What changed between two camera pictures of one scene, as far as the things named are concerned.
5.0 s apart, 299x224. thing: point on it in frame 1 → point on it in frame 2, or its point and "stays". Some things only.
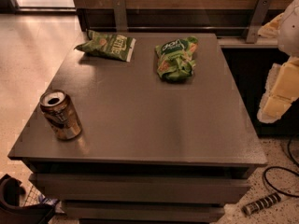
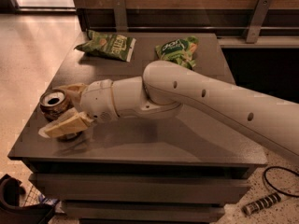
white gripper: [290, 32] → [97, 101]
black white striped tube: [259, 204] stays
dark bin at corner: [13, 198] stays
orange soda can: [61, 114] stays
